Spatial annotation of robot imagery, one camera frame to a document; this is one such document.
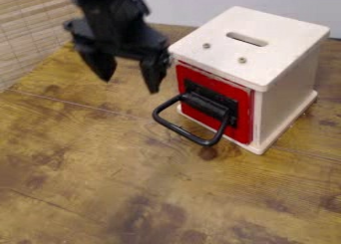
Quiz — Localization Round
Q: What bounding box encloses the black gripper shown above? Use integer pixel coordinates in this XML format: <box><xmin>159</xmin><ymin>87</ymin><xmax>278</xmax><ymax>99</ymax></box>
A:
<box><xmin>64</xmin><ymin>0</ymin><xmax>171</xmax><ymax>94</ymax></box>

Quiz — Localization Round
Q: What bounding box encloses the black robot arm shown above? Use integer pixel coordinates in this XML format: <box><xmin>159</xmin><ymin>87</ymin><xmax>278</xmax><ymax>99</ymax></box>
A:
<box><xmin>64</xmin><ymin>0</ymin><xmax>171</xmax><ymax>94</ymax></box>

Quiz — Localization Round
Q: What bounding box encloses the red wooden drawer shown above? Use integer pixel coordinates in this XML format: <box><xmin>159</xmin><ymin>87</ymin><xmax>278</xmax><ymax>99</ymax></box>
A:
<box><xmin>175</xmin><ymin>62</ymin><xmax>254</xmax><ymax>144</ymax></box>

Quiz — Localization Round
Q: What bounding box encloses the white wooden drawer cabinet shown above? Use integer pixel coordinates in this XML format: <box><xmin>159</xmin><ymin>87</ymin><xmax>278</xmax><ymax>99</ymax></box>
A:
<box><xmin>170</xmin><ymin>7</ymin><xmax>330</xmax><ymax>154</ymax></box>

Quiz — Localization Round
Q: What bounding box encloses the black metal drawer handle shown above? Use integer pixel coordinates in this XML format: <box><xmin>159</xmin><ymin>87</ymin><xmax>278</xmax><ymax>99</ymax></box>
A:
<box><xmin>152</xmin><ymin>79</ymin><xmax>238</xmax><ymax>146</ymax></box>

